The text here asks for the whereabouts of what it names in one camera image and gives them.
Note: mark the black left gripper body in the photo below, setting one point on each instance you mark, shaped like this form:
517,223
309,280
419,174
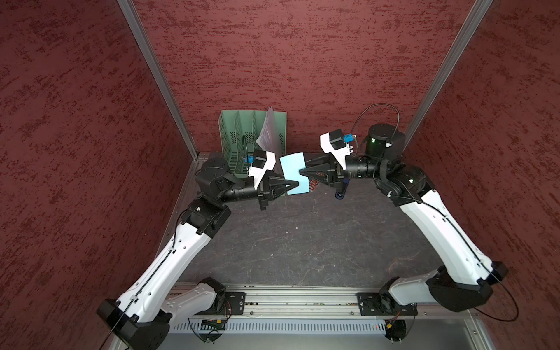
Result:
262,192

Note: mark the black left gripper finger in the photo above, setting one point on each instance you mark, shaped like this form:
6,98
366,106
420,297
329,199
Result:
280,188
276,179

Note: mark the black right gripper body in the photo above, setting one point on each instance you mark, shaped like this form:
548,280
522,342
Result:
337,174

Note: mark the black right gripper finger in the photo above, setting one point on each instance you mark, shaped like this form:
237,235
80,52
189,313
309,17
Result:
321,163
323,177

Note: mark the light blue square paper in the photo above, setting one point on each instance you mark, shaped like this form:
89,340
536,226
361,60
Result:
291,166

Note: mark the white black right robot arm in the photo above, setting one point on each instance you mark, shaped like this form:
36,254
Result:
466,278

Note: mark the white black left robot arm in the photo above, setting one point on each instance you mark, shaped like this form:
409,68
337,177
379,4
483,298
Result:
142,317

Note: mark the red pencil box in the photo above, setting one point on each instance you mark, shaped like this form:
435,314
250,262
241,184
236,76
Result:
313,185

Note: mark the white paper sheets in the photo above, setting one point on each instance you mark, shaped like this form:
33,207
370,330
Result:
272,134

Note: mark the green plastic file organizer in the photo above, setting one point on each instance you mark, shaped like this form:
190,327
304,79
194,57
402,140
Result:
239,131

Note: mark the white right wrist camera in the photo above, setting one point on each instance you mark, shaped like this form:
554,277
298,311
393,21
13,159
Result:
338,145

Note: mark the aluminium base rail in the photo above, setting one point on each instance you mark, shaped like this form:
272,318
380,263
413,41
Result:
292,302

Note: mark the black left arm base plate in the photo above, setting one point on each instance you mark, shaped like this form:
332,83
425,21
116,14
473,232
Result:
234,303

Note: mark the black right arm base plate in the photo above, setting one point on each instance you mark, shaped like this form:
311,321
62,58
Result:
372,304

